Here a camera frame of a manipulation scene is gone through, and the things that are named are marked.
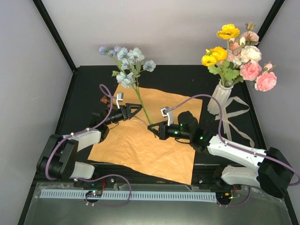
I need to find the orange wrapping paper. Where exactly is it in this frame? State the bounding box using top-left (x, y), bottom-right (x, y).
top-left (88, 84), bottom-right (203, 171)

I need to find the light blue flower stem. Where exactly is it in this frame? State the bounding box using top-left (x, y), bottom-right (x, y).
top-left (111, 46), bottom-right (157, 139)

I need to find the cream ribbon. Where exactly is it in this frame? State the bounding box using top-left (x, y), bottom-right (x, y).
top-left (214, 96), bottom-right (255, 148)

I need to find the small blue flower stem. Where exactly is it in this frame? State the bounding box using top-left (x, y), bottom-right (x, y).
top-left (98, 46), bottom-right (121, 67)

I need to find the yellow flower stem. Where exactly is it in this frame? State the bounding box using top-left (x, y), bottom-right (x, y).
top-left (201, 24), bottom-right (240, 88)

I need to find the white rose stem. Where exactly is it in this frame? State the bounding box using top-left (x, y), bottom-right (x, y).
top-left (233, 36), bottom-right (262, 66)

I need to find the peach cream rose stem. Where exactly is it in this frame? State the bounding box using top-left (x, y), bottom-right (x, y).
top-left (229, 22), bottom-right (259, 51)

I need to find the pale pink rose stem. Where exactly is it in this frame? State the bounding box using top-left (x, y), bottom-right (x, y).
top-left (216, 49), bottom-right (242, 68)

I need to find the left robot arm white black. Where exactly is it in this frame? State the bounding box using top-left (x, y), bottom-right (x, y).
top-left (37, 103), bottom-right (143, 187)

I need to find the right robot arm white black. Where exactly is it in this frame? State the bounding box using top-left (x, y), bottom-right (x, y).
top-left (148, 111), bottom-right (294, 198)

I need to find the white ribbed vase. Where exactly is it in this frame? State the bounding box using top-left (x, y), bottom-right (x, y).
top-left (207, 80), bottom-right (233, 115)

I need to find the red brown flower stem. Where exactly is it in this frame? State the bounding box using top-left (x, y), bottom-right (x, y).
top-left (100, 95), bottom-right (112, 107)

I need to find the right circuit board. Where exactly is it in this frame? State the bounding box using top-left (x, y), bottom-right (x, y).
top-left (220, 192), bottom-right (240, 199)

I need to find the circuit board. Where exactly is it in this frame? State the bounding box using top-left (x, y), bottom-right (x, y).
top-left (220, 192), bottom-right (240, 199)
top-left (85, 190), bottom-right (102, 198)

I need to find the left circuit board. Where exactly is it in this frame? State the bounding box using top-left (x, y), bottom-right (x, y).
top-left (85, 190), bottom-right (102, 198)

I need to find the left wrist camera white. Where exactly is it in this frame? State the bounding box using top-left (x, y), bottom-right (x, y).
top-left (114, 92), bottom-right (124, 109)

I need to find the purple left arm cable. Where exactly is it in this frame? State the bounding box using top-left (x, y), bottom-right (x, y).
top-left (45, 84), bottom-right (132, 208)

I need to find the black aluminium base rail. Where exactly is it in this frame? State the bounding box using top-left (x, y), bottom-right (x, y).
top-left (35, 163), bottom-right (284, 192)

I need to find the light blue cable duct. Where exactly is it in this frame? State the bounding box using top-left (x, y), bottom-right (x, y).
top-left (39, 189), bottom-right (217, 203)

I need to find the left black frame post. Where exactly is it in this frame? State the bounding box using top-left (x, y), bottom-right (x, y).
top-left (32, 0), bottom-right (77, 72)

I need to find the black frame post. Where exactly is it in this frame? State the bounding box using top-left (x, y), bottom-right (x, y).
top-left (32, 0), bottom-right (77, 72)
top-left (257, 0), bottom-right (285, 42)

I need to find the right black frame post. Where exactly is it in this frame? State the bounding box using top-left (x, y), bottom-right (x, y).
top-left (257, 0), bottom-right (285, 42)

